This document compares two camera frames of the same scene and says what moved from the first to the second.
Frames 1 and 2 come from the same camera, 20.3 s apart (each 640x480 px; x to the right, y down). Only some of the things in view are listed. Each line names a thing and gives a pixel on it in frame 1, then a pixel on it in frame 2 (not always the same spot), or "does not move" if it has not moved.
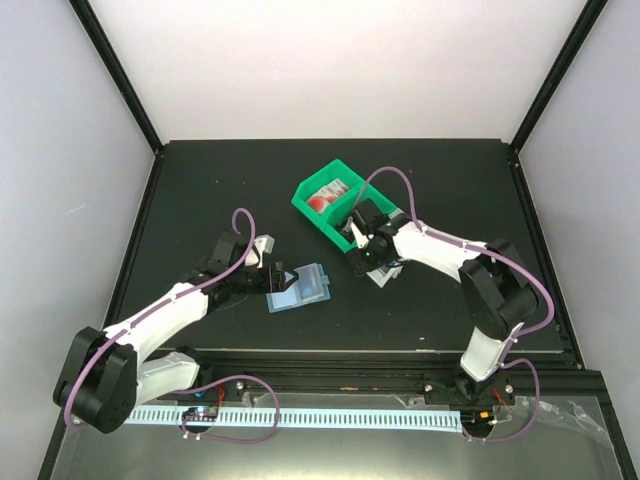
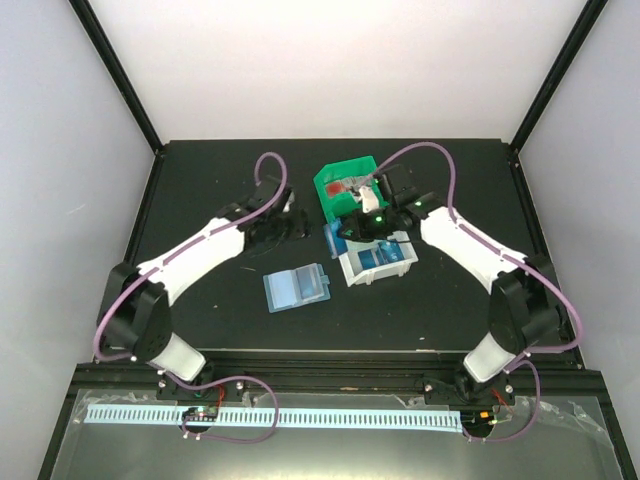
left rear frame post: x=94 y=28 does not move
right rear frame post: x=588 y=17 does not move
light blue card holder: x=311 y=286 does not move
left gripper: x=273 y=281 to x=300 y=228
